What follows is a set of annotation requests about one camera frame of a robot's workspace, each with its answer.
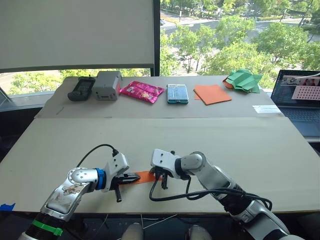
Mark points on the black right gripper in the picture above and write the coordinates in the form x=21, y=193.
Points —
x=160, y=173

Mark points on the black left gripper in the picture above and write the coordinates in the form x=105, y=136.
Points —
x=115, y=182

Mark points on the orange paper sheet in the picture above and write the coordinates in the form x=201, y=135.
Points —
x=146, y=176

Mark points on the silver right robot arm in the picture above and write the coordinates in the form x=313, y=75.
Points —
x=215, y=173

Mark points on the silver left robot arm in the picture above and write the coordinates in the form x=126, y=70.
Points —
x=75, y=180

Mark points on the large brown cardboard sheet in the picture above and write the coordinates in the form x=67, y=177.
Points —
x=175, y=142

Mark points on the small brown cardboard sheet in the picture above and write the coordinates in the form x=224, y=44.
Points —
x=155, y=110

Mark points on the grey rounded shape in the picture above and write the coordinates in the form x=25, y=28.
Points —
x=133, y=232
x=198, y=233

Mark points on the teal rectangular box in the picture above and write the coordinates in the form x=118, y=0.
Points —
x=177, y=93

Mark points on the pink snack bag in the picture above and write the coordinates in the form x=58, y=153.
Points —
x=141, y=91

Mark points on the orange paper stack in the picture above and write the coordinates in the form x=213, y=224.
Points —
x=212, y=94

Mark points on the grey battery box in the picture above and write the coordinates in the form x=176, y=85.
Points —
x=106, y=85

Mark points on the black handheld controller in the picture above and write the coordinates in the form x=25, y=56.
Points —
x=81, y=88

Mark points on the orange folded paper piece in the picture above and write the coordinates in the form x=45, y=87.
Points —
x=228, y=84

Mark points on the blue tape piece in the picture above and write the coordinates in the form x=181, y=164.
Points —
x=7, y=207

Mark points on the white tape strip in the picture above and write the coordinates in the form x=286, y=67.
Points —
x=265, y=109

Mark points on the green folded paper pile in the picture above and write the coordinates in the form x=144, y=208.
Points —
x=243, y=80

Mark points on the black laptop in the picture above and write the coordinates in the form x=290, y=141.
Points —
x=297, y=117

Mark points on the white roller blind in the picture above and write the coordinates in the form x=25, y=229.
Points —
x=75, y=32

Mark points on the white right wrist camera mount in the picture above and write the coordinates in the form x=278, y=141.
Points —
x=162, y=158

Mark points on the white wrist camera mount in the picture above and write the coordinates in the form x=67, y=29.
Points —
x=117, y=163
x=162, y=158

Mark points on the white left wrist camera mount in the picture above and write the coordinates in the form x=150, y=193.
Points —
x=117, y=163

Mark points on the black window frame post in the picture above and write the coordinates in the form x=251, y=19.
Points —
x=156, y=37

